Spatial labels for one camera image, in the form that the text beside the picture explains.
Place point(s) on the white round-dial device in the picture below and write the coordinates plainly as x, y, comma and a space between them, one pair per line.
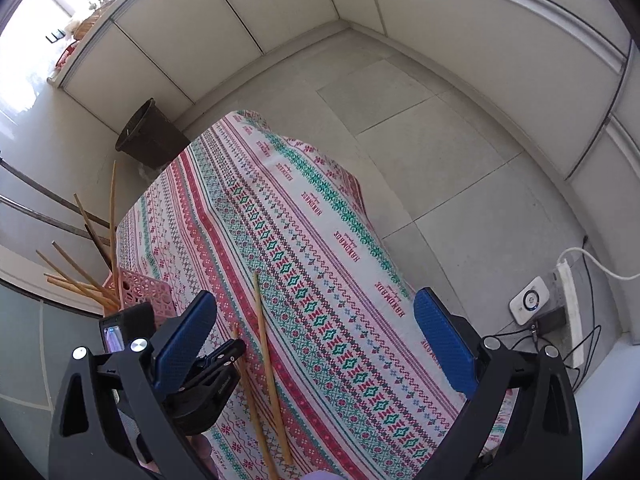
526, 303

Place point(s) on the bamboo chopstick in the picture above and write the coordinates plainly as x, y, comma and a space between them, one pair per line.
254, 418
84, 213
269, 373
111, 219

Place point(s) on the white power strip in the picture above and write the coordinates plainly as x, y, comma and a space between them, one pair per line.
576, 356

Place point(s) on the bamboo chopstick low left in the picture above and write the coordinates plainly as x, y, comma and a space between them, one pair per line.
105, 292

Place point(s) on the dark brown trash bin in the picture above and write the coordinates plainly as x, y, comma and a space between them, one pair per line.
150, 137

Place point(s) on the patterned tablecloth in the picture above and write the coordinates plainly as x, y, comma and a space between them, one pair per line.
361, 393

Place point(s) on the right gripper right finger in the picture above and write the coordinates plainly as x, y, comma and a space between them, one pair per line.
520, 418

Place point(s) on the bamboo chopstick in holder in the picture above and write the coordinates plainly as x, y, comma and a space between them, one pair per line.
84, 213

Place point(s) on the pink gloved hand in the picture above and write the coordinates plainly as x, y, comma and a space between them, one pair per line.
203, 450

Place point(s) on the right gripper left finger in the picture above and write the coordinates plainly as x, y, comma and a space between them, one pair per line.
109, 421

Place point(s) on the bamboo chopstick lowest left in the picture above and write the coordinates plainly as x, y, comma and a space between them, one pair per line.
94, 294

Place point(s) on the frosted glass door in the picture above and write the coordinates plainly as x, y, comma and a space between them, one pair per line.
37, 339

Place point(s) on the camera with screen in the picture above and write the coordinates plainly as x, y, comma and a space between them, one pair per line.
119, 330

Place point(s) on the pink perforated utensil holder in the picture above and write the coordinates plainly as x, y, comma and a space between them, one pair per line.
136, 288

